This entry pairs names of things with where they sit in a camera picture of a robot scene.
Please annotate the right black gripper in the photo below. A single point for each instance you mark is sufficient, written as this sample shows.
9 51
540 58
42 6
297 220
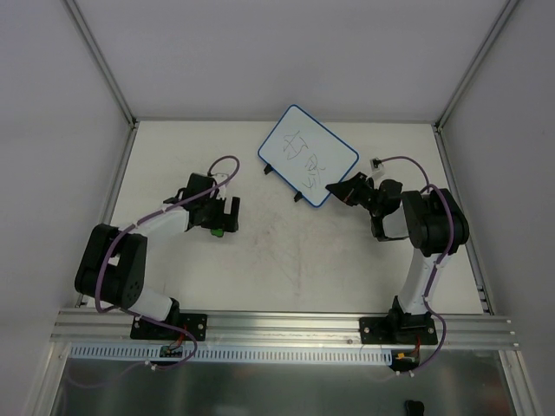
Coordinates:
362 191

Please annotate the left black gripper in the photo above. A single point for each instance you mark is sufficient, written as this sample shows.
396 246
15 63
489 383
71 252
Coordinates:
221 215

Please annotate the blue-framed whiteboard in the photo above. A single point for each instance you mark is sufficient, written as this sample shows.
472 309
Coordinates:
307 155

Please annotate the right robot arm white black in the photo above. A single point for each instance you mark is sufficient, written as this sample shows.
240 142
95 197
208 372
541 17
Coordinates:
432 222

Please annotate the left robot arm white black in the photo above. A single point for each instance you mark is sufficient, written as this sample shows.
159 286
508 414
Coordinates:
113 265

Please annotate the small black object bottom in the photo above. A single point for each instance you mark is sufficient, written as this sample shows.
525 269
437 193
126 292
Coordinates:
414 408

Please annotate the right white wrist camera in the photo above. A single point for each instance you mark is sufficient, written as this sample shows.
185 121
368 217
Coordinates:
377 168

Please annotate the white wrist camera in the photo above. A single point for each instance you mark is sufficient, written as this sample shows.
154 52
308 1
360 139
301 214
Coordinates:
377 168
220 180

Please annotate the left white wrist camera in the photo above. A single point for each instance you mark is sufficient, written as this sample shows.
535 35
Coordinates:
220 180

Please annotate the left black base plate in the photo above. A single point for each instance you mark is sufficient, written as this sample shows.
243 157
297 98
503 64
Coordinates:
195 324

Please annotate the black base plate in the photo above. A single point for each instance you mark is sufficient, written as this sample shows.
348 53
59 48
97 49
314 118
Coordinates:
195 324
386 330

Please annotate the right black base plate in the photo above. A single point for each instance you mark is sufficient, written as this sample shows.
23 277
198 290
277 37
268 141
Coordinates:
386 330

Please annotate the white slotted cable duct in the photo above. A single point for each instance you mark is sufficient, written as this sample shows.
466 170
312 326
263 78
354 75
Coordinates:
232 354

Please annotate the aluminium front rail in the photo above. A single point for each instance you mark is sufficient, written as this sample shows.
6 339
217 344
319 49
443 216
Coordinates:
290 330

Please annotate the right aluminium frame post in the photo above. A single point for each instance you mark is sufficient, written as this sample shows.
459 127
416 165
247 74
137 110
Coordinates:
492 35

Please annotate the aluminium frame post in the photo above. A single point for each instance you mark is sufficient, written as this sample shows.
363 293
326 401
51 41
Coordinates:
86 34
492 35

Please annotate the left aluminium frame post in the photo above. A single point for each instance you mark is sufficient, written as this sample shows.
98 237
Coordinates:
86 34

